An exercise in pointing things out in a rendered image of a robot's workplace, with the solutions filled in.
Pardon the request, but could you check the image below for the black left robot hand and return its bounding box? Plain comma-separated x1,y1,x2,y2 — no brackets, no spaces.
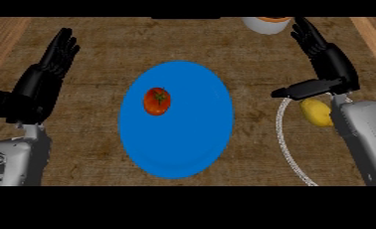
0,27,82,126

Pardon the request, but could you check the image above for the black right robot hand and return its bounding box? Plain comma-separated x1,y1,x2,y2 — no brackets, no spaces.
270,16,361,101

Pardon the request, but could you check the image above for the red tomato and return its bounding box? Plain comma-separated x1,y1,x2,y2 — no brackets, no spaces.
143,87,174,116

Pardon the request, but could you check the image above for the brown plate with white rim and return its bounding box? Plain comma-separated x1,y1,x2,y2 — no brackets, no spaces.
274,93,369,187

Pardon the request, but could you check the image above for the blue oval placemat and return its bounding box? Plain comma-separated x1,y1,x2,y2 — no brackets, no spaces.
118,60,234,180

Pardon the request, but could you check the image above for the yellow lemon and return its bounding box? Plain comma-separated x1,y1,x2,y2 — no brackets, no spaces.
298,98,336,128

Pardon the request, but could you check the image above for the white cup with orange filling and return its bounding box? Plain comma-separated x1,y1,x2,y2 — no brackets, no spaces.
239,16,293,36

